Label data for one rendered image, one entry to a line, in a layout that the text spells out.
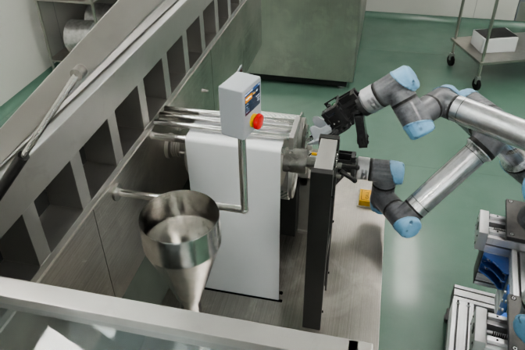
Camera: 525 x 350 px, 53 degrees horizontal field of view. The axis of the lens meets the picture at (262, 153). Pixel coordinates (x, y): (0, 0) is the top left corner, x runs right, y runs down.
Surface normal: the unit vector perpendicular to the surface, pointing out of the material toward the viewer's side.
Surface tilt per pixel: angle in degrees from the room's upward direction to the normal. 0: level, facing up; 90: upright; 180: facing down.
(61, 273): 90
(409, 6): 90
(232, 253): 90
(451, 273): 0
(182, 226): 73
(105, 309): 0
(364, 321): 0
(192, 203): 90
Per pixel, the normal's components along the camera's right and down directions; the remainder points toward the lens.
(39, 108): -0.21, 0.56
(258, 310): -0.01, -0.82
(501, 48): 0.08, 0.57
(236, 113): -0.46, 0.51
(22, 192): 0.98, 0.11
